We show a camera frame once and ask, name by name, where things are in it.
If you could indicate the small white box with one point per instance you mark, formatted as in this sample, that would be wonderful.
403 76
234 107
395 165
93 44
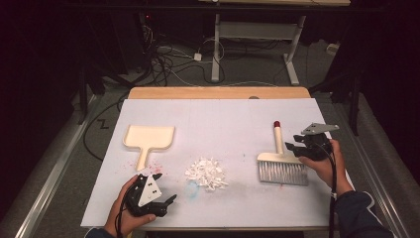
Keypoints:
332 49

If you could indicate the wooden table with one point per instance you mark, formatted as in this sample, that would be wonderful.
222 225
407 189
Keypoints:
214 92

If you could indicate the person's right hand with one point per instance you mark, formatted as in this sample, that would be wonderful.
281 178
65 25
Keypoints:
325 172

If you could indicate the pile of white paper scraps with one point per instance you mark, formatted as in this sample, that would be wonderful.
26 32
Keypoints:
206 173

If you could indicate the aluminium floor rail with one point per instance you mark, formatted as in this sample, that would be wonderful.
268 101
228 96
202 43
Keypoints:
49 185
379 185

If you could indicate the black metal stand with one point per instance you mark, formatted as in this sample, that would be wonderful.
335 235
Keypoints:
82 95
354 102

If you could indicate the white foam board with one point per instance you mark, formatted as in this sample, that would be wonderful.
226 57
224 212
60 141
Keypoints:
214 125

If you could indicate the white metal desk frame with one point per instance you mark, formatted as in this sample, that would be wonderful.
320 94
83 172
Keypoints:
257 30

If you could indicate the person's left hand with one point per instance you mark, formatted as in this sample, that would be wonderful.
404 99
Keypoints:
124 219

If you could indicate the white power adapter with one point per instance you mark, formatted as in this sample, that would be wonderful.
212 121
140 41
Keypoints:
197 57

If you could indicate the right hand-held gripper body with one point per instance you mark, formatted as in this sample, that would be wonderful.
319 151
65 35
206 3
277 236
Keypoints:
313 145

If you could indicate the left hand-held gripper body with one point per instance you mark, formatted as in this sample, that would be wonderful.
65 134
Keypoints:
148 193

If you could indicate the cream hand brush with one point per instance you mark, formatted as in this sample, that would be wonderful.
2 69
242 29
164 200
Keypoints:
280 172

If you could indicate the cream plastic dustpan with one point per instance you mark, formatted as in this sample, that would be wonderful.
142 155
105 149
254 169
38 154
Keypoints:
148 137

